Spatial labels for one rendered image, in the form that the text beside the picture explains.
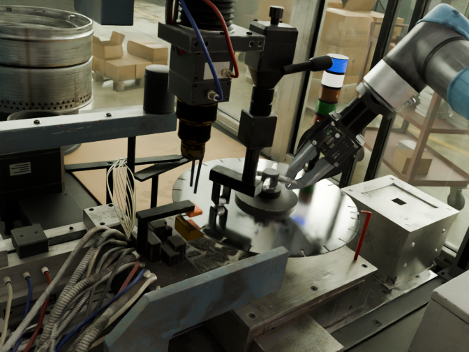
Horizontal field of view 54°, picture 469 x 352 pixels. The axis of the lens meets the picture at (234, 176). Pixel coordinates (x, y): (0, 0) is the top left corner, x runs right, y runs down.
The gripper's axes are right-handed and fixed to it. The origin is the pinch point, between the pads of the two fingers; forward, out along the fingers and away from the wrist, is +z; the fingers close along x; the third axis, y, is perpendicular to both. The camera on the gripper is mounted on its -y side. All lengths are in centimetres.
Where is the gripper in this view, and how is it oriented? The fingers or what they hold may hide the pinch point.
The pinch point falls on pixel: (292, 181)
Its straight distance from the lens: 81.0
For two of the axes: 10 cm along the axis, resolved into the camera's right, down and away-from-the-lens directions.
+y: -3.4, 1.9, -9.2
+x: 6.9, 7.1, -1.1
